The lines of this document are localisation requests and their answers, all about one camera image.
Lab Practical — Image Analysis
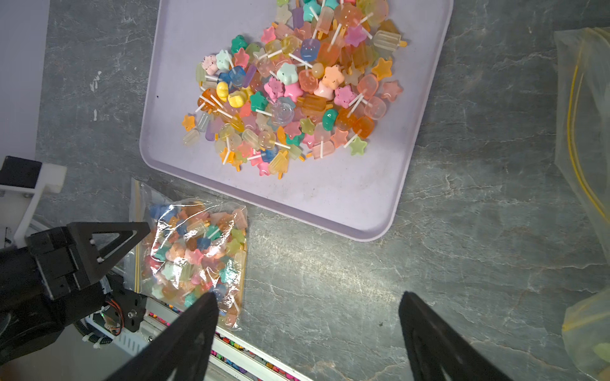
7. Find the pile of loose candies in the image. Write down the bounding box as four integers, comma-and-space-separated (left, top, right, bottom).
182, 1, 408, 177

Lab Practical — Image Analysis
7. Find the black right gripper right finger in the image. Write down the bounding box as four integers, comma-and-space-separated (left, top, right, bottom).
398, 291, 509, 380

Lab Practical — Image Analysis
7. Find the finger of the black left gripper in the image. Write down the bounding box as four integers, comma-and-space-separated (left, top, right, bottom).
66, 222, 150, 286

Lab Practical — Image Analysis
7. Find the ziploc bag of candies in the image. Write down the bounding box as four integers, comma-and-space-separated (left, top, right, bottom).
554, 27, 609, 257
123, 179, 249, 330
562, 287, 610, 380

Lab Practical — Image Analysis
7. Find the lilac plastic tray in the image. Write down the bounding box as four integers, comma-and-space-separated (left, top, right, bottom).
140, 1, 454, 241

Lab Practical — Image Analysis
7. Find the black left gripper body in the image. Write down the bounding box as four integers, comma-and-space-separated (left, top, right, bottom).
1, 225, 107, 364

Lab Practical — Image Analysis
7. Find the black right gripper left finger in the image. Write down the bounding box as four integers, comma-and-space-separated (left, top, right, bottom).
108, 292, 219, 380

